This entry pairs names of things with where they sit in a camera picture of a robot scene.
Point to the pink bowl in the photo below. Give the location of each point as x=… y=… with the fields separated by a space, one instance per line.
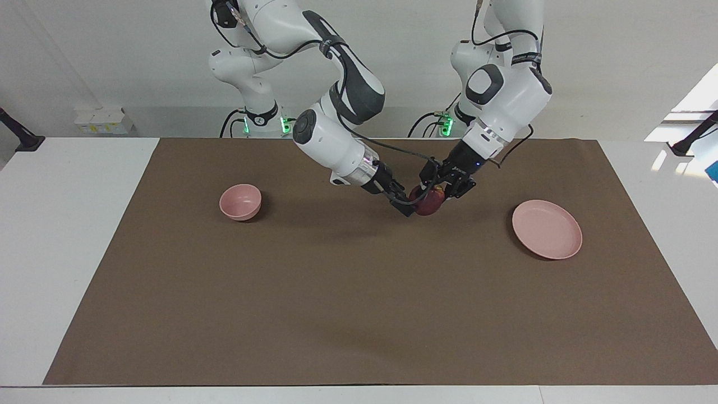
x=238 y=205

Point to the white box with labels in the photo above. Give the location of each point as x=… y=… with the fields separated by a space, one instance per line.
x=104 y=123

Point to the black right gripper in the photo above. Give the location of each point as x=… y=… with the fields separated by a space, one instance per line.
x=384 y=180

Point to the brown table mat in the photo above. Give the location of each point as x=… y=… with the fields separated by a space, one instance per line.
x=359 y=308

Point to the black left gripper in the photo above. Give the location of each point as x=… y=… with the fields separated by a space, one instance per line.
x=463 y=165

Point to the blue flat object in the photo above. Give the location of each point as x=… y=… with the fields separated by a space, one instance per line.
x=713 y=173

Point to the pink plate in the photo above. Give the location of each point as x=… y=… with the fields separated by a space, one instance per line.
x=547 y=230

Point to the dark red apple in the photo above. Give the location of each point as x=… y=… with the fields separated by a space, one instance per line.
x=429 y=205

